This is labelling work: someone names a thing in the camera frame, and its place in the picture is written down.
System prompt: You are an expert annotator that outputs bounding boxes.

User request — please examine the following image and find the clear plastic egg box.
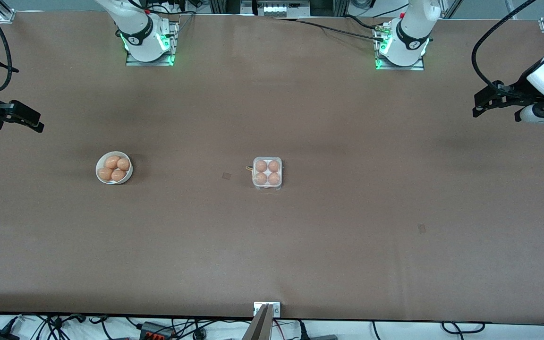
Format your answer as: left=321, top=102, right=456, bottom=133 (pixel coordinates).
left=246, top=156, right=283, bottom=191

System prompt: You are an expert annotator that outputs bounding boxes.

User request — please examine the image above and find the white ceramic bowl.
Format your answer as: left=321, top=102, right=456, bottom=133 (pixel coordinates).
left=95, top=151, right=134, bottom=185

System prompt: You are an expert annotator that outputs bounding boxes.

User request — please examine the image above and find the white power strip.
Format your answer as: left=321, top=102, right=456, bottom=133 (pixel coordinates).
left=258, top=0, right=310, bottom=17

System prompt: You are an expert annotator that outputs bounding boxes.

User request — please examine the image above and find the black orange connector block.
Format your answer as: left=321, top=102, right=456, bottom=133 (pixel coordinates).
left=140, top=322, right=177, bottom=340

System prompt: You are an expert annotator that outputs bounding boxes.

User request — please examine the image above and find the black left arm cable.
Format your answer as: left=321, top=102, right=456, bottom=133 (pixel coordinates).
left=471, top=0, right=537, bottom=93

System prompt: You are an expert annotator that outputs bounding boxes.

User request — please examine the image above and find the black cable across table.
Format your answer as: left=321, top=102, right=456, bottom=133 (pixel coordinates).
left=272, top=17, right=386, bottom=41

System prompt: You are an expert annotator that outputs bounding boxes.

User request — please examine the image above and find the silver camera mount bracket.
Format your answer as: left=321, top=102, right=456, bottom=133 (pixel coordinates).
left=254, top=302, right=281, bottom=318

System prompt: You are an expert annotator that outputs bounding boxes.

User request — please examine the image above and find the grey camera mount beam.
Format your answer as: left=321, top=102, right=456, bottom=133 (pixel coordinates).
left=243, top=305, right=273, bottom=340

